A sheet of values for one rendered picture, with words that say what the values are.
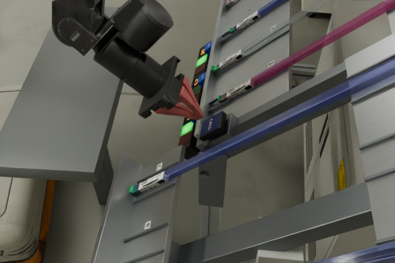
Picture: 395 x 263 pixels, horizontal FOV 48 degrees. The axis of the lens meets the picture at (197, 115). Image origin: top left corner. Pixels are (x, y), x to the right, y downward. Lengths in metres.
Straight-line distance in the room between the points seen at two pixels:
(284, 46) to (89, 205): 1.02
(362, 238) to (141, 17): 0.70
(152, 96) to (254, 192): 0.99
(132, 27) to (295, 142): 1.25
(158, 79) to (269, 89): 0.21
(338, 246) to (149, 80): 0.64
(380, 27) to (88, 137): 0.84
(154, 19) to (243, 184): 1.10
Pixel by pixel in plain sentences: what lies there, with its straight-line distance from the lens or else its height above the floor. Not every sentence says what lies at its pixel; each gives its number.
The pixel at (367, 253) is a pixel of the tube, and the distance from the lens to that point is 0.44.
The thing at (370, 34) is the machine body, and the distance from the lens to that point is 1.33.
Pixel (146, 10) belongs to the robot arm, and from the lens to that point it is 0.64.
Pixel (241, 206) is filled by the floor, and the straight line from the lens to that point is 1.61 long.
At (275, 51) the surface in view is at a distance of 0.87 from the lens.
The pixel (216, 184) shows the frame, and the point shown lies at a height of 0.67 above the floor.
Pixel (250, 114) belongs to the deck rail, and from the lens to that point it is 0.77.
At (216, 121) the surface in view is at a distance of 0.76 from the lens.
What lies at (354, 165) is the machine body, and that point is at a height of 0.62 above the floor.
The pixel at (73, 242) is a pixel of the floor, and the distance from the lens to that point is 1.59.
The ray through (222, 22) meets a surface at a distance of 1.10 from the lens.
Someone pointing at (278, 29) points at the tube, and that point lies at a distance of 0.89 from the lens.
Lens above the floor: 1.38
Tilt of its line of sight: 48 degrees down
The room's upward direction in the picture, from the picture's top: straight up
